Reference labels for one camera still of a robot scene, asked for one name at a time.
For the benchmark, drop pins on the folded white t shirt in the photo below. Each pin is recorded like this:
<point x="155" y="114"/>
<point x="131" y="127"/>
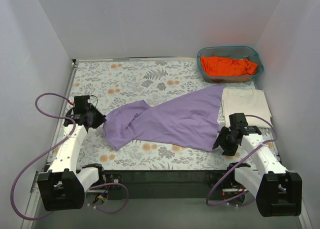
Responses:
<point x="249" y="102"/>

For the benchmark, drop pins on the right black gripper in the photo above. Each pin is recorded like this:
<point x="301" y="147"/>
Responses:
<point x="225" y="141"/>

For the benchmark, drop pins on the purple t shirt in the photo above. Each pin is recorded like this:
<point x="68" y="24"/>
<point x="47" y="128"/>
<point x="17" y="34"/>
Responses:
<point x="189" y="121"/>

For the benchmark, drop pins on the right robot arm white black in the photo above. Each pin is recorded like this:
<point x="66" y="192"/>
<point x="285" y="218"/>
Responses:
<point x="277" y="191"/>

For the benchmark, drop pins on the orange t shirt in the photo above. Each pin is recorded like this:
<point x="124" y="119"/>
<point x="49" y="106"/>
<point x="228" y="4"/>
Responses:
<point x="221" y="66"/>

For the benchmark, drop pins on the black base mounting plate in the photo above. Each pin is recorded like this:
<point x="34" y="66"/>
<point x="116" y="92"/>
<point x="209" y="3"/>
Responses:
<point x="159" y="184"/>

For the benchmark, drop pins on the floral table cloth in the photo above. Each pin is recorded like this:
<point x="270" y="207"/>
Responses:
<point x="114" y="84"/>

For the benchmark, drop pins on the aluminium frame rail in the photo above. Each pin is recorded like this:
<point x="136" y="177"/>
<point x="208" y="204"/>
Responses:
<point x="169" y="213"/>

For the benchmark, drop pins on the teal plastic basket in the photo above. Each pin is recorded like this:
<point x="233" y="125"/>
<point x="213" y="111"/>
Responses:
<point x="235" y="52"/>

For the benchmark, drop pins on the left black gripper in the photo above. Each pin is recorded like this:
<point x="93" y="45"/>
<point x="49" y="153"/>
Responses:
<point x="94" y="117"/>

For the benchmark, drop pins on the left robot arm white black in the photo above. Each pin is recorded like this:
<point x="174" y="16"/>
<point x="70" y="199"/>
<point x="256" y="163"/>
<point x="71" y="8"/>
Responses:
<point x="63" y="187"/>

